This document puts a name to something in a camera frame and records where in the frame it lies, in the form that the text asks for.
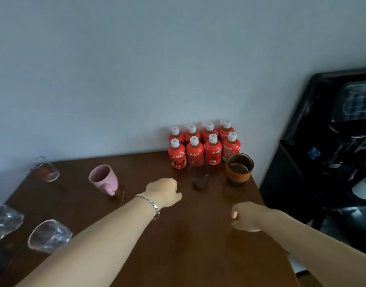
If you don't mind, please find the brown wooden table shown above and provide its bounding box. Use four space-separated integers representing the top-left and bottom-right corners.
0 151 300 287

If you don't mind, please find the person's right hand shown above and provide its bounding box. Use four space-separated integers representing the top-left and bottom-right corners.
230 201 272 233

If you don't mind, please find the brown wooden chair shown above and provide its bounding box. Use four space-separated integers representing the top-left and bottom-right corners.
295 270 323 287

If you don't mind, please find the group of red drink bottles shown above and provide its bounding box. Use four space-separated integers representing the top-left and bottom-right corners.
167 120 241 170

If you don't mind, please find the person's left hand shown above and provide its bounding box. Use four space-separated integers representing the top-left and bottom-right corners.
144 177 183 210

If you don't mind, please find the dark smoky tall glass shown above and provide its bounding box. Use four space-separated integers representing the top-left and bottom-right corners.
187 160 211 191

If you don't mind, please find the black water dispenser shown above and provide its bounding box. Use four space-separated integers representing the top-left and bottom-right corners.
259 67 366 258

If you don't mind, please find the silver link bracelet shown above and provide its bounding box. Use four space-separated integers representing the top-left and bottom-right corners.
134 193 161 221

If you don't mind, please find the person's right forearm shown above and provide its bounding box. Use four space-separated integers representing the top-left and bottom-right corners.
259 207 366 287

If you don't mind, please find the pink ceramic mug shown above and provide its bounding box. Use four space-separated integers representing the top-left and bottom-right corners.
88 164 119 197

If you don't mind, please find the brown banded glass cup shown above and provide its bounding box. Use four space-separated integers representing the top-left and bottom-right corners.
225 152 254 188

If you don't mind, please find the clear tumbler with red print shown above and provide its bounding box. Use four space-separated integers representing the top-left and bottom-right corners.
31 156 60 183

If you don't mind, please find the white plastic container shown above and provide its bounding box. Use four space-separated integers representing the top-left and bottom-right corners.
351 173 366 200

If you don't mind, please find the clear glass mug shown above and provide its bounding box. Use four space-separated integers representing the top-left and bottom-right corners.
0 204 25 243
27 219 73 254

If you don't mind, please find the person's left forearm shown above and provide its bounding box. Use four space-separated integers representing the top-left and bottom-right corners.
17 193 159 287

